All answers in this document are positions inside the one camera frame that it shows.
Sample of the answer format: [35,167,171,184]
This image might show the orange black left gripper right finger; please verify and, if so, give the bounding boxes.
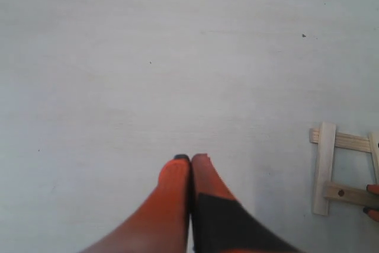
[191,153,300,252]

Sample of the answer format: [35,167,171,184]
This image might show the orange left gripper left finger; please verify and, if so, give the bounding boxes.
[83,154,190,252]

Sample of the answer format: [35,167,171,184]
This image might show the wooden stick with holes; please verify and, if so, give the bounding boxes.
[368,132,379,184]
[323,182,378,208]

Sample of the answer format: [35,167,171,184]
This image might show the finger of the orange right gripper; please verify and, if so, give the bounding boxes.
[363,207,379,222]
[366,184,379,196]

